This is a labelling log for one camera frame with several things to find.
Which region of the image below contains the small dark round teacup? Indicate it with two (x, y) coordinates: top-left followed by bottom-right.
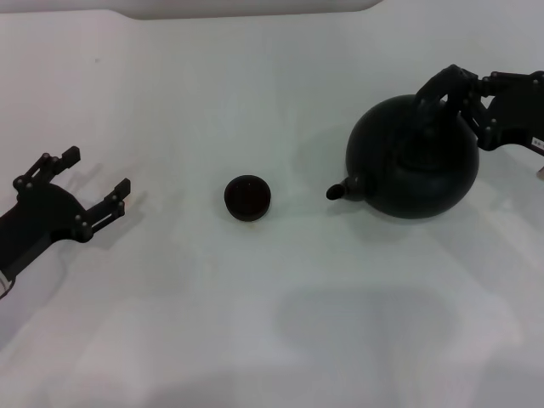
(223, 173), (273, 224)

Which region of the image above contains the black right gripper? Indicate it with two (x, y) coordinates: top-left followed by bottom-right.
(460, 69), (544, 160)

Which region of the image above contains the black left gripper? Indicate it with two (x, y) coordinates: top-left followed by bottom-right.
(0, 144), (133, 274)

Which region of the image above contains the black round teapot with handle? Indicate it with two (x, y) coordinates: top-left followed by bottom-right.
(325, 63), (481, 221)

